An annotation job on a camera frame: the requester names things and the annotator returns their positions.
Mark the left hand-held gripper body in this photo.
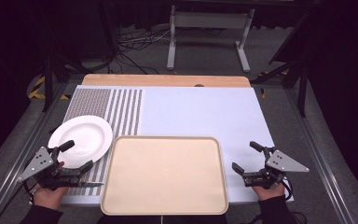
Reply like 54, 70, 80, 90
18, 146, 104, 191

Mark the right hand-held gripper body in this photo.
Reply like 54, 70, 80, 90
242, 146, 310, 190

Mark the white plate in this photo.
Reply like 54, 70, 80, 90
47, 115, 114, 170

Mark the beige tray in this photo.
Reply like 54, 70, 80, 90
100, 134, 230, 217

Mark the person's right hand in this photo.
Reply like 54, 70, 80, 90
251, 182, 286, 202

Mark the person's left hand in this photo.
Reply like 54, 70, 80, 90
32, 184, 70, 211

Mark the yellow black floor tape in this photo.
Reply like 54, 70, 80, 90
258, 69, 291, 100
27, 75, 72, 101

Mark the grey striped placemat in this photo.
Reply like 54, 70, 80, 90
62, 88, 145, 197

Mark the white table mat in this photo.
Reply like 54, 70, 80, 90
60, 84, 295, 207

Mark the black tripod stand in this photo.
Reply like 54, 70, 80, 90
41, 0, 120, 114
250, 12, 312, 119

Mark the white metal stand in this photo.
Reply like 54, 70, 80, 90
166, 4, 256, 74

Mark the aluminium rail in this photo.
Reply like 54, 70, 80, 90
0, 81, 73, 224
282, 88, 357, 224

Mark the right hand-held gripper cable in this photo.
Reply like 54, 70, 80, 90
279, 175, 294, 202

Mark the hand-held gripper cable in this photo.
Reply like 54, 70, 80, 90
0, 178, 42, 224
279, 175, 294, 202

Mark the left hand-held gripper cable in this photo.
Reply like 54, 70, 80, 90
0, 178, 42, 224

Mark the bundle of floor cables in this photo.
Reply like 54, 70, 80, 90
106, 24, 185, 76

